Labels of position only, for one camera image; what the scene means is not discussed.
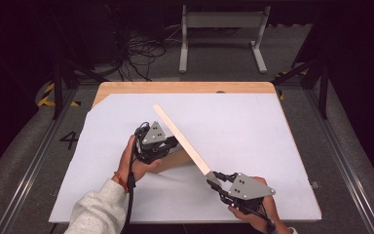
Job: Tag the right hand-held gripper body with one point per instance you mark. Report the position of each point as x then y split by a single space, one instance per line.
248 188

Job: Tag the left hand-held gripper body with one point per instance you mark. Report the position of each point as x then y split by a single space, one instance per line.
154 133

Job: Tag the wooden picture frame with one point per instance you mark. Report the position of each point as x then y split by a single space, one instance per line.
183 140

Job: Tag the person's right hand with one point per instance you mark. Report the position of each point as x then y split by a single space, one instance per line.
266 219

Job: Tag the person's left hand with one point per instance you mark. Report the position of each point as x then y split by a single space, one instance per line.
126 169

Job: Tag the white paper sheet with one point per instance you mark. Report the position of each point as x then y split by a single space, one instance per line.
240 130

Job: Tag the black metal stand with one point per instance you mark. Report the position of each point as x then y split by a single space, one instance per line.
323 94
57 91

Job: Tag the yellow black hazard tape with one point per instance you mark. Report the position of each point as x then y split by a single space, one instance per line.
47 94

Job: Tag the small metal bracket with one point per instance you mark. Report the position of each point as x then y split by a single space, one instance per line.
314 184

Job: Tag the aluminium floor rail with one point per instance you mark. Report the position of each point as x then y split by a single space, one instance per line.
344 162
35 162

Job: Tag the white metal desk frame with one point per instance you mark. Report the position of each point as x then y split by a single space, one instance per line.
224 20

